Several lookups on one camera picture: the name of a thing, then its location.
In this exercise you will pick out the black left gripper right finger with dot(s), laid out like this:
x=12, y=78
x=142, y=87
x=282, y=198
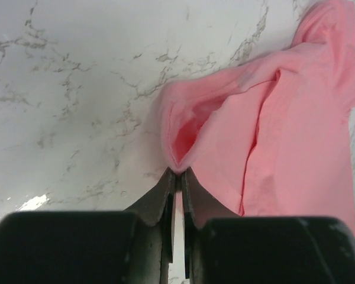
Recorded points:
x=210, y=234

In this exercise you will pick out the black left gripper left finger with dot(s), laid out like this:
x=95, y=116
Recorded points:
x=151, y=249

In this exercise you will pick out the pink t-shirt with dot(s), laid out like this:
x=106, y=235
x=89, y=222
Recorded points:
x=271, y=137

